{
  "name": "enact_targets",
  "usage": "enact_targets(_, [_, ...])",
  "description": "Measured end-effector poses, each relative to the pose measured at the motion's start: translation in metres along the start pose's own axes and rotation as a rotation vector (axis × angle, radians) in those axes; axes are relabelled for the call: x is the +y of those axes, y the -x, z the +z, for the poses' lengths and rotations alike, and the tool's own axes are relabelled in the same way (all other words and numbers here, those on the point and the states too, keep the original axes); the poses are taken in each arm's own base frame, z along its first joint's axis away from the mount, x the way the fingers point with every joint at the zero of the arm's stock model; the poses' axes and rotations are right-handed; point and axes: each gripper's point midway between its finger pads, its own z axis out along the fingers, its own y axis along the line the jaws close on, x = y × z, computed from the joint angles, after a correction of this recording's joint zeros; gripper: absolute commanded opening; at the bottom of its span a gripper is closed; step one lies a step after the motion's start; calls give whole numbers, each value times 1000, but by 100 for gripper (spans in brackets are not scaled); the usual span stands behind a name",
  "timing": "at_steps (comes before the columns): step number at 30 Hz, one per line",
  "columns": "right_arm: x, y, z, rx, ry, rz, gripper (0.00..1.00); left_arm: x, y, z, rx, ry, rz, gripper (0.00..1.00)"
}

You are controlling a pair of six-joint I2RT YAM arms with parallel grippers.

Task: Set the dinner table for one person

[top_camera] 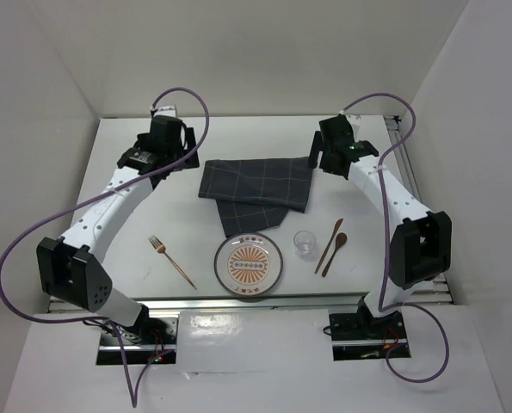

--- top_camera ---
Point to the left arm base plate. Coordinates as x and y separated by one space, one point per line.
138 351

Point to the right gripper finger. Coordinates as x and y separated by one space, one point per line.
328 162
315 150

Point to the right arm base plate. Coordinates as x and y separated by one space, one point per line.
351 341

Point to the orange patterned dinner plate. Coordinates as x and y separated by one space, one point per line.
248 265

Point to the wooden spoon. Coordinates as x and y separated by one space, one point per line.
340 241

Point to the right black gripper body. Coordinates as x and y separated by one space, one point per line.
323 145

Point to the aluminium rail front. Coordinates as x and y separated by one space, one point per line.
281 302

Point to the aluminium rail right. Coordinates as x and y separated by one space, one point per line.
393 126

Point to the clear drinking glass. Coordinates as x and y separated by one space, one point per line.
304 244

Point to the dark grey checked cloth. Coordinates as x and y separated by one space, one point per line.
254 195

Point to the wooden knife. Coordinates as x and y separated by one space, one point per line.
326 249

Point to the copper fork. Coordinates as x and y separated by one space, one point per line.
160 248

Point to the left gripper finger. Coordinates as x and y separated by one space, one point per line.
189 142
192 163

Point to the aluminium rail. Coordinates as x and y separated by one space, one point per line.
281 302
393 126

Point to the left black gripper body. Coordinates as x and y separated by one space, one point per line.
177 151

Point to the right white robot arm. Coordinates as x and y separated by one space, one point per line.
419 240

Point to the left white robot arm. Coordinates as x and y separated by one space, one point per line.
71 265

